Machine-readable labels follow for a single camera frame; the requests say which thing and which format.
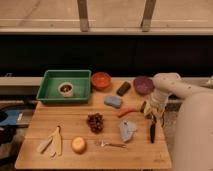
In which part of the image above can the purple bowl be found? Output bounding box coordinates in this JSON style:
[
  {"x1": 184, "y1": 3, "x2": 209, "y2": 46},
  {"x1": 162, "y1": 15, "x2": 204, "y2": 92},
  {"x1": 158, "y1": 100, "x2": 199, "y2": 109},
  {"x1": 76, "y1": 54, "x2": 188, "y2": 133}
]
[{"x1": 133, "y1": 76, "x2": 154, "y2": 95}]

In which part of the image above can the small white cup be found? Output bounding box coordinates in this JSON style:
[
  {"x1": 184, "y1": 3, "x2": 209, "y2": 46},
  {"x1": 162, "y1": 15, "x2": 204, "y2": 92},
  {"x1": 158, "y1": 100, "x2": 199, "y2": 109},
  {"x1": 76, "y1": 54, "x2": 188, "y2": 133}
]
[{"x1": 58, "y1": 82, "x2": 73, "y2": 97}]

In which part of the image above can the dark brown block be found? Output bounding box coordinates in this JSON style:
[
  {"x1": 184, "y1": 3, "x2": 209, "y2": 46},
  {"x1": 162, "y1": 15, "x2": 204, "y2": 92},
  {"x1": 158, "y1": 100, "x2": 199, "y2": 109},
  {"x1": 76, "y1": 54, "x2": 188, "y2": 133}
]
[{"x1": 117, "y1": 82, "x2": 131, "y2": 96}]

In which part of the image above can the green plastic tray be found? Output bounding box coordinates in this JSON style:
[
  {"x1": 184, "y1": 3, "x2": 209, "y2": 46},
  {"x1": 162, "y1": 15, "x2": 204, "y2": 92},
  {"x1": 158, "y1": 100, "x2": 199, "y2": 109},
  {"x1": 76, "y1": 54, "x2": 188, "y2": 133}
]
[{"x1": 36, "y1": 70, "x2": 91, "y2": 104}]

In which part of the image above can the blue sponge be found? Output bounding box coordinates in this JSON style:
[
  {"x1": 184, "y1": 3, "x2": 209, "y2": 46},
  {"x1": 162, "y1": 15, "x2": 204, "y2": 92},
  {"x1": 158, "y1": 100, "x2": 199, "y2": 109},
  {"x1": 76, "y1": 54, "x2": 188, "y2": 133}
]
[{"x1": 104, "y1": 96, "x2": 122, "y2": 108}]

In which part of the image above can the light blue cloth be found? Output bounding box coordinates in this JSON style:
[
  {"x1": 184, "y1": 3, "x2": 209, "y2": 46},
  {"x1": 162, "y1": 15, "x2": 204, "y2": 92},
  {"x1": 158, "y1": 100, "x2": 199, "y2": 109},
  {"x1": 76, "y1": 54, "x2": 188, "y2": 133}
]
[{"x1": 119, "y1": 120, "x2": 137, "y2": 142}]

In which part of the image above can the bunch of dark grapes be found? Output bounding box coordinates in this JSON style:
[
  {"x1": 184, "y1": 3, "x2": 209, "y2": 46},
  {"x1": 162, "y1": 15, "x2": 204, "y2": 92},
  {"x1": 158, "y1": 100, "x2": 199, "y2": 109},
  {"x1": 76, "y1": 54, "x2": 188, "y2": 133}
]
[{"x1": 87, "y1": 113, "x2": 103, "y2": 134}]

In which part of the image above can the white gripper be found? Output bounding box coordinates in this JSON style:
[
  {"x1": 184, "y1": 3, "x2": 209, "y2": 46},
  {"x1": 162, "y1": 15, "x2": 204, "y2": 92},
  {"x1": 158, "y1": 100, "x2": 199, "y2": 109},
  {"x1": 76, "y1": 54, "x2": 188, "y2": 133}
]
[{"x1": 150, "y1": 89, "x2": 167, "y2": 115}]

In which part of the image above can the yellow round fruit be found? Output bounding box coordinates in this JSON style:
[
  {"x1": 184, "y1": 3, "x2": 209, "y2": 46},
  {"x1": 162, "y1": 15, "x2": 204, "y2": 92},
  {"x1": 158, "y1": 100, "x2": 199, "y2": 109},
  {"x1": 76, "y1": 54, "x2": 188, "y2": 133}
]
[{"x1": 71, "y1": 137, "x2": 87, "y2": 154}]

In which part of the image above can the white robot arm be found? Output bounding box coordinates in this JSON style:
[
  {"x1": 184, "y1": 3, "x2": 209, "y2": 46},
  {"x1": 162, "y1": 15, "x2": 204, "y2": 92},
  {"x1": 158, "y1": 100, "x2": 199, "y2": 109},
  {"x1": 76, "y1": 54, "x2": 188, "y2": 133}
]
[{"x1": 150, "y1": 73, "x2": 213, "y2": 171}]

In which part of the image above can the blue object at left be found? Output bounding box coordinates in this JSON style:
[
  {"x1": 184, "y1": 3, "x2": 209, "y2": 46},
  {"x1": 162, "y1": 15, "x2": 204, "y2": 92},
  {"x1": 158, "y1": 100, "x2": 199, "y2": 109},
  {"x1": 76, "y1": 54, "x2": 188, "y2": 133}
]
[{"x1": 0, "y1": 110, "x2": 22, "y2": 126}]

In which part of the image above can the silver fork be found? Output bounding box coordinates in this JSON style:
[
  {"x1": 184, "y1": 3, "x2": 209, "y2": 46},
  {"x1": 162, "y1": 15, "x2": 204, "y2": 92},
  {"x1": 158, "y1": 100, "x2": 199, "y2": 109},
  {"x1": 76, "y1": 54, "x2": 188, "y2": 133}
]
[{"x1": 95, "y1": 141, "x2": 127, "y2": 148}]

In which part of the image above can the banana peel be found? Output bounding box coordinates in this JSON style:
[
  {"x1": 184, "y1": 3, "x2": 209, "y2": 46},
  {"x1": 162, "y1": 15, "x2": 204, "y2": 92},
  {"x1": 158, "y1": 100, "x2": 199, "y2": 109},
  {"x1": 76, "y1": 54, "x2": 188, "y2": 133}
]
[{"x1": 36, "y1": 126, "x2": 62, "y2": 157}]

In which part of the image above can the black handled knife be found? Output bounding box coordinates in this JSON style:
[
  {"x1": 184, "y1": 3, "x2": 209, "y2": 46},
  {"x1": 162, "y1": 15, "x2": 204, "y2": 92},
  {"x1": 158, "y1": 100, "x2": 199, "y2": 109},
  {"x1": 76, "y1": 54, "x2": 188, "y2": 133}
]
[{"x1": 150, "y1": 114, "x2": 157, "y2": 143}]

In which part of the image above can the red bowl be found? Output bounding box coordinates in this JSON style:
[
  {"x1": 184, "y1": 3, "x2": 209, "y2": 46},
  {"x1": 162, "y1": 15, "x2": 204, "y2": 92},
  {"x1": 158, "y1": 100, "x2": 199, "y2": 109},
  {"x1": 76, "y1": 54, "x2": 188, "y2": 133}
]
[{"x1": 91, "y1": 72, "x2": 111, "y2": 90}]

